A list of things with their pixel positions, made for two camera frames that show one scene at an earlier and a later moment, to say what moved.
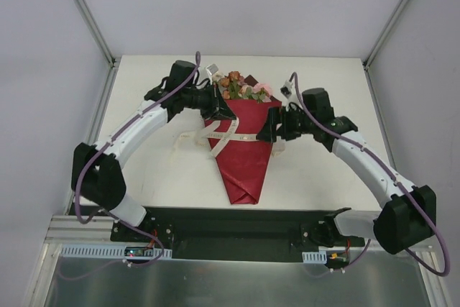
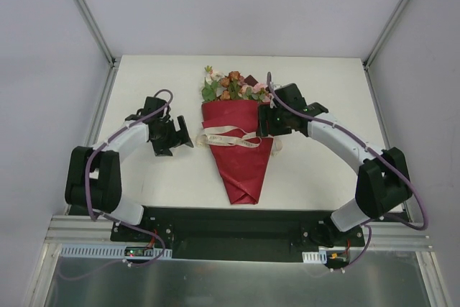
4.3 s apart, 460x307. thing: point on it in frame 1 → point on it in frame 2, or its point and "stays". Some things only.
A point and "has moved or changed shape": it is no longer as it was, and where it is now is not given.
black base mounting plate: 231,234 stays
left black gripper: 215,103 → 178,134
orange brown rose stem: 231,83 stays
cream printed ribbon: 199,138 has moved or changed shape
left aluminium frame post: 88,14 stays
